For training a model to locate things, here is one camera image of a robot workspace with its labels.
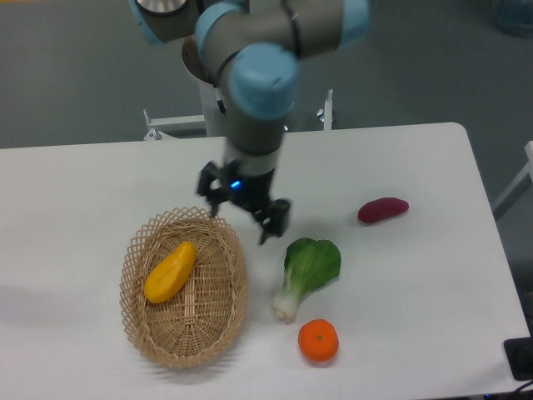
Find green bok choy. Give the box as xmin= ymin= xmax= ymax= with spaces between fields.
xmin=271 ymin=237 xmax=341 ymax=321

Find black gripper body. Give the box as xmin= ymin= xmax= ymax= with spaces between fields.
xmin=217 ymin=161 xmax=275 ymax=217

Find white metal frame bracket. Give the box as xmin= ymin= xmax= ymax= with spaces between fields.
xmin=142 ymin=88 xmax=336 ymax=141

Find white frame at right edge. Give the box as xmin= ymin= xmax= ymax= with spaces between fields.
xmin=491 ymin=141 xmax=532 ymax=221

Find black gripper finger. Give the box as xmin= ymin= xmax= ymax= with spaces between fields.
xmin=252 ymin=198 xmax=291 ymax=245
xmin=197 ymin=162 xmax=227 ymax=218

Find orange tangerine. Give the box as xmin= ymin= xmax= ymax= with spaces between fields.
xmin=297 ymin=319 xmax=340 ymax=363

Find purple sweet potato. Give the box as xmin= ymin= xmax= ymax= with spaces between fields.
xmin=357 ymin=197 xmax=410 ymax=225

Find yellow mango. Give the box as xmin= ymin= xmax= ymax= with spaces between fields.
xmin=143 ymin=242 xmax=197 ymax=304

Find woven wicker basket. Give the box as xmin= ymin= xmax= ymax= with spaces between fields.
xmin=120 ymin=207 xmax=247 ymax=368

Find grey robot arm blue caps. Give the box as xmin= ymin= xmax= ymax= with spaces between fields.
xmin=130 ymin=1 xmax=371 ymax=238

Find black device at table edge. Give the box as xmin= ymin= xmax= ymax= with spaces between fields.
xmin=503 ymin=337 xmax=532 ymax=381

